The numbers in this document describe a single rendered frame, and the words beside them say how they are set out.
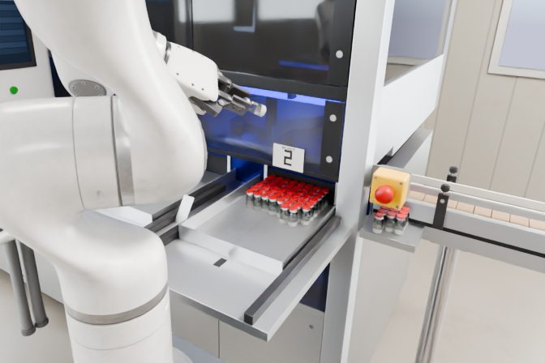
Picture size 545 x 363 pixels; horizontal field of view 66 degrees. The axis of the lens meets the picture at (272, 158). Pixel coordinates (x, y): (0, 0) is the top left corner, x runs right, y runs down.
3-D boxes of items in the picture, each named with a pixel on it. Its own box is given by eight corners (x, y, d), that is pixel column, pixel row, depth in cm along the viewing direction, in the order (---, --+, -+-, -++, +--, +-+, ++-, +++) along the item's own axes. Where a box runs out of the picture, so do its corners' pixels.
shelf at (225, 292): (158, 163, 139) (158, 158, 138) (361, 220, 107) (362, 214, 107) (14, 224, 100) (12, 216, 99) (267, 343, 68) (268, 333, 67)
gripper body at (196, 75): (143, 55, 71) (201, 82, 78) (139, 96, 65) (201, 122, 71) (164, 23, 67) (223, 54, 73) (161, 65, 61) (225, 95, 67)
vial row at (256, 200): (248, 203, 109) (249, 188, 108) (311, 223, 101) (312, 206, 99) (243, 207, 107) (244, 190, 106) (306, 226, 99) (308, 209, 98)
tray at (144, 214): (169, 160, 136) (169, 151, 135) (235, 179, 124) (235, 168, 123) (78, 199, 108) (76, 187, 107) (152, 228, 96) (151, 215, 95)
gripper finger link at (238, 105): (210, 99, 73) (242, 113, 77) (211, 112, 71) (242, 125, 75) (220, 87, 71) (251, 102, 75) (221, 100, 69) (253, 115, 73)
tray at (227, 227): (259, 185, 121) (259, 174, 119) (343, 209, 109) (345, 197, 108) (178, 238, 93) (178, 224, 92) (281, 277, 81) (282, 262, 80)
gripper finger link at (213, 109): (176, 82, 68) (199, 79, 72) (203, 120, 67) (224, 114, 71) (179, 78, 67) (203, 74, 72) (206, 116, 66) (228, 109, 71)
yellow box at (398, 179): (377, 191, 101) (381, 164, 99) (407, 198, 98) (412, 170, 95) (367, 202, 95) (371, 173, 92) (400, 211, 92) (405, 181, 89)
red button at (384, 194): (377, 196, 95) (379, 180, 93) (395, 201, 93) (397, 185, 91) (372, 202, 92) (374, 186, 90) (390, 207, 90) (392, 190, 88)
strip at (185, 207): (185, 215, 102) (184, 194, 100) (195, 219, 101) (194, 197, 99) (143, 242, 91) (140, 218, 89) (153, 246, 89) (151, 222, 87)
